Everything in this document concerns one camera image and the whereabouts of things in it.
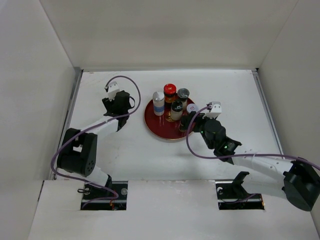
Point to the left metal frame rail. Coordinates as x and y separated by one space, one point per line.
71 104

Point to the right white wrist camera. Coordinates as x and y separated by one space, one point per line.
214 110

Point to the white lid spice jar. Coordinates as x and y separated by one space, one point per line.
192 108

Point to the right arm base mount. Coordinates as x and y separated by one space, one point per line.
232 196

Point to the metal frame rail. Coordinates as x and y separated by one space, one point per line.
267 111
71 104

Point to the black lid pepper shaker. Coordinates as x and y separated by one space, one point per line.
183 128

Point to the right metal frame rail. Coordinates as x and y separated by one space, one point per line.
267 111

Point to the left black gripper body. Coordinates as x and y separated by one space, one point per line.
109 104

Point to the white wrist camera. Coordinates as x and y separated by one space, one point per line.
214 110
112 89

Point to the red round tray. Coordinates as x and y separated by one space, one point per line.
163 126

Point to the red lid chili sauce jar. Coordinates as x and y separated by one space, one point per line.
170 92

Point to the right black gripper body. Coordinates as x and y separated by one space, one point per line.
200 126

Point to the silver lid blue label bottle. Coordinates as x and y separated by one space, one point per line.
158 99

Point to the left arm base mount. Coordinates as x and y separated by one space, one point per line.
97 199

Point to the black knob white grinder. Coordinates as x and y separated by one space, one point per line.
176 110

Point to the clear lid white shaker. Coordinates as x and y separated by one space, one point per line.
183 94

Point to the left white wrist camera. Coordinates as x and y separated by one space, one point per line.
112 89

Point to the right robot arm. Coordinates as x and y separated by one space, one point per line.
298 180

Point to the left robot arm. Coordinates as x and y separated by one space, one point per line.
79 147

